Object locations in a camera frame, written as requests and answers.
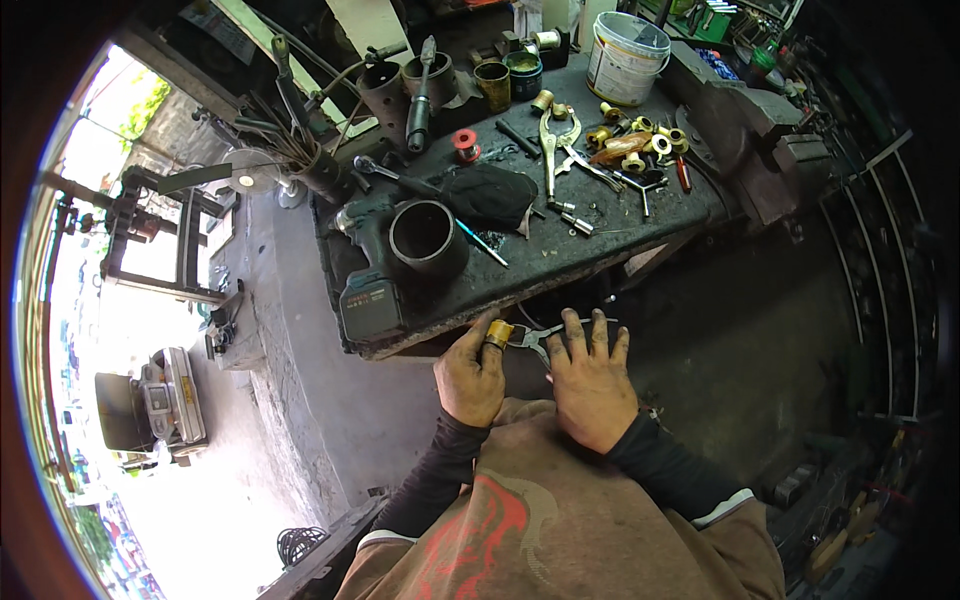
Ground person's left hand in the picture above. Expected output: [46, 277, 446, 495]
[434, 309, 516, 429]

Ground person's right hand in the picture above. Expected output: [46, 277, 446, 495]
[545, 307, 643, 456]

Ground steel circlip pliers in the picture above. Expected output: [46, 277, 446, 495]
[508, 317, 621, 370]

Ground short black steel pipe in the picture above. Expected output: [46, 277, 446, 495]
[387, 198, 472, 287]

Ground person's body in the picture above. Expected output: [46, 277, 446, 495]
[333, 397, 786, 600]

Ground black cloth cap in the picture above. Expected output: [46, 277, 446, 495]
[438, 163, 540, 240]

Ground steel ratchet wrench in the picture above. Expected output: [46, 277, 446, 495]
[352, 154, 444, 198]

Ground grey long nose pliers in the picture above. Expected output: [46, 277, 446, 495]
[558, 142, 628, 195]

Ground silver locking pliers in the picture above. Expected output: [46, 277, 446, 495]
[536, 105, 584, 205]

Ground black steel rod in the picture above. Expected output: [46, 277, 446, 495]
[494, 117, 543, 161]

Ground brown plastic wrapper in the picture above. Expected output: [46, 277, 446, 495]
[588, 131, 655, 168]

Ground group of brass fittings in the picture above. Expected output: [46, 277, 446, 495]
[530, 89, 690, 176]

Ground black pot of metal rods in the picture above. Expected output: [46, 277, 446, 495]
[232, 90, 355, 205]

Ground heap of floor clutter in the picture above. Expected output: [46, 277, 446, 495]
[771, 427, 925, 588]

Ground black air tool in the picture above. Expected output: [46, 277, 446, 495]
[404, 35, 439, 156]

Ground perforated dark steel tube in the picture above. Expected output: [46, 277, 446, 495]
[355, 60, 411, 153]

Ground rusty yellow tin can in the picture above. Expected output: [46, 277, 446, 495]
[473, 60, 513, 115]

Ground grey bench vise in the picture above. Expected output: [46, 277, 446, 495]
[666, 41, 835, 228]

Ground dark steel pipe section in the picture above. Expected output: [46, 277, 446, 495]
[400, 51, 460, 115]

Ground small desk fan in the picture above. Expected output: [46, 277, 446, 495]
[220, 145, 309, 210]

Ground blue tin can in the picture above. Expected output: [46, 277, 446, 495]
[501, 50, 545, 103]

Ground silver parked car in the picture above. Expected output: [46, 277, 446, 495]
[93, 345, 211, 471]

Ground white plastic bucket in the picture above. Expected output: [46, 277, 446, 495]
[584, 10, 673, 108]

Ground cluttered tool shelf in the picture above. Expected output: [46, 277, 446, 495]
[637, 0, 815, 102]

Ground green cordless drill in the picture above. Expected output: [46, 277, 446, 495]
[329, 198, 411, 348]

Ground blue handled pick tool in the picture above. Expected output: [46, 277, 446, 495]
[454, 217, 512, 270]

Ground black coiled cable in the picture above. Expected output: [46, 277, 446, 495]
[275, 525, 330, 571]

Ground red wire spool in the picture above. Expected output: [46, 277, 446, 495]
[451, 128, 483, 165]

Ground white wire rack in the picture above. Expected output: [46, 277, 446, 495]
[819, 129, 942, 423]

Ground black metal frame stand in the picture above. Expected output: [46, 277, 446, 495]
[36, 163, 245, 310]

